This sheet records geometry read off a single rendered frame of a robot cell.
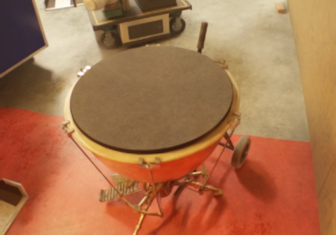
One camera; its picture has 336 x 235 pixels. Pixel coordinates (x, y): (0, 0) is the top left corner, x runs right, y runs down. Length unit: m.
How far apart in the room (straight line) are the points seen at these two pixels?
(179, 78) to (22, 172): 1.32
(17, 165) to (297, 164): 1.81
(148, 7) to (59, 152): 1.53
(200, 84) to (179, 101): 0.14
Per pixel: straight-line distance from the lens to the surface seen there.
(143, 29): 3.08
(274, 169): 2.10
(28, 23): 2.97
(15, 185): 2.08
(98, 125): 1.21
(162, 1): 3.10
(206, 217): 1.87
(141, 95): 1.31
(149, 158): 1.10
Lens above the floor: 1.63
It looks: 41 degrees down
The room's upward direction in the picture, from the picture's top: 4 degrees counter-clockwise
